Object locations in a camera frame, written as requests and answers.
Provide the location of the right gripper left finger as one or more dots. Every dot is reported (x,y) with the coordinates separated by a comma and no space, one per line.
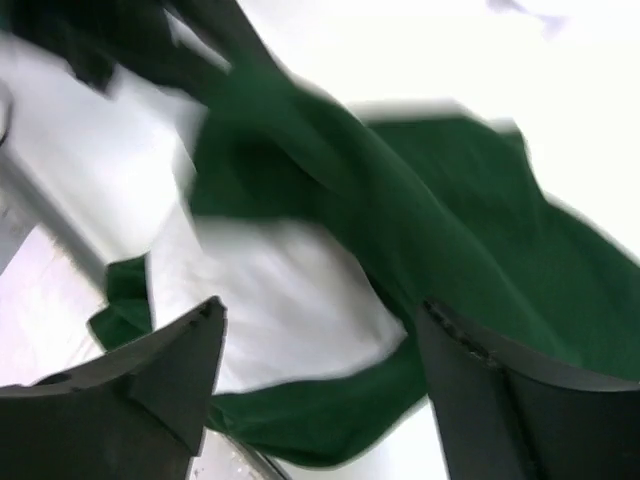
(136,413)

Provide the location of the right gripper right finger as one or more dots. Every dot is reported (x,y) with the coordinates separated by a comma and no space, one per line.
(507,412)

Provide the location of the green and white t-shirt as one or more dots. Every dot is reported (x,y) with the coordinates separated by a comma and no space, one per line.
(323,235)

